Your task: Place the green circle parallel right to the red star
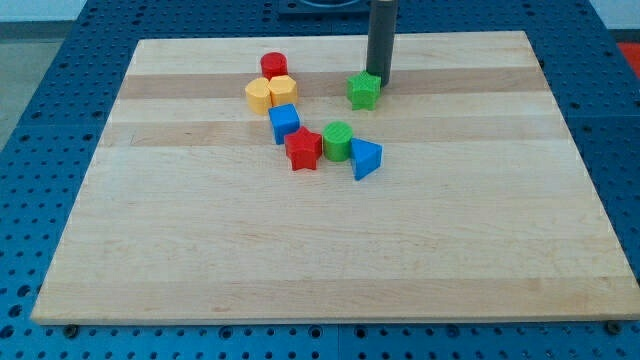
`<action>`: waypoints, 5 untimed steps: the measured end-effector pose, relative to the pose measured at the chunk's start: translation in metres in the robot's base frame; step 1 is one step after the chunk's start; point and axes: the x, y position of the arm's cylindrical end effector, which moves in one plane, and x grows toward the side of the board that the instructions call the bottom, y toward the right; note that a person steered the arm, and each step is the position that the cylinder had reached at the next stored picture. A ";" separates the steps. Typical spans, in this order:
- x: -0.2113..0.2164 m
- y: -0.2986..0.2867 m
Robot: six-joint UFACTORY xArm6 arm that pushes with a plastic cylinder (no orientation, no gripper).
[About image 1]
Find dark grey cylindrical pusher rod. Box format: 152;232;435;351
366;0;399;87

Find green cylinder block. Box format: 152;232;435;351
322;121;353;162

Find green star block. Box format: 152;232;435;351
346;71;381;111

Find red star block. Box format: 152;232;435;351
284;126;323;171

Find red cylinder block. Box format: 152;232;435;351
260;52;288;80

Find yellow hexagon block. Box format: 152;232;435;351
268;75;298;106

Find blue triangle block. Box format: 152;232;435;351
351;138;383;181

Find blue cube block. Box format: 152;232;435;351
268;103;300;145

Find wooden board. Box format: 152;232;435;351
31;31;639;325

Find black screw front right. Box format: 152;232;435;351
605;321;622;335

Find black screw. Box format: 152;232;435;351
63;324;79;339
605;321;622;335

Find black screw front left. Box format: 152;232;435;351
63;324;79;339

